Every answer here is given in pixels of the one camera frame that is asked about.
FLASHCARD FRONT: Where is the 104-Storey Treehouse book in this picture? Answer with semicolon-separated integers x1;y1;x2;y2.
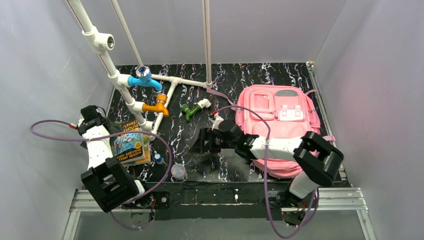
112;132;145;164

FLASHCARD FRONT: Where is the pink student backpack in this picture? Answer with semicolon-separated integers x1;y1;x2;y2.
205;84;337;180

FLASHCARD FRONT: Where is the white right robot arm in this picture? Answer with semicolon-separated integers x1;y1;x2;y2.
189;120;344;205

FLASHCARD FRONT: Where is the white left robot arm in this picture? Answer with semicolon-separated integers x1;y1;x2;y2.
76;105;145;213

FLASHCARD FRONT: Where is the small blue capped bottle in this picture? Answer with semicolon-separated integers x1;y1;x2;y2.
153;153;164;165

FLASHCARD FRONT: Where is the orange plastic tap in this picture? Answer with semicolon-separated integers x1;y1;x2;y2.
141;93;169;117

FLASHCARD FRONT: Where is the blue plastic tap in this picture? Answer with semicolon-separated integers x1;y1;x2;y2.
127;65;163;91

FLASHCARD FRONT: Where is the clear plastic cup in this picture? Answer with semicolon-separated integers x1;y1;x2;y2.
170;163;187;181

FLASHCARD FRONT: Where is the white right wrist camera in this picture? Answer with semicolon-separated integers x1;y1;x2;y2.
208;110;224;130

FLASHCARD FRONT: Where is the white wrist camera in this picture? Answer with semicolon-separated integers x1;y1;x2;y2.
208;110;224;130
77;105;107;136

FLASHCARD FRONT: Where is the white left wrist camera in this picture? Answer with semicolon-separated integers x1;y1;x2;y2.
77;105;107;136

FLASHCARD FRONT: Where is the black front mounting rail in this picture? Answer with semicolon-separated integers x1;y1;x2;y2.
123;180;313;221

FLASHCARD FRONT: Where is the white PVC pipe frame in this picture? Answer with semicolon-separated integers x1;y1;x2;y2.
66;0;214;134

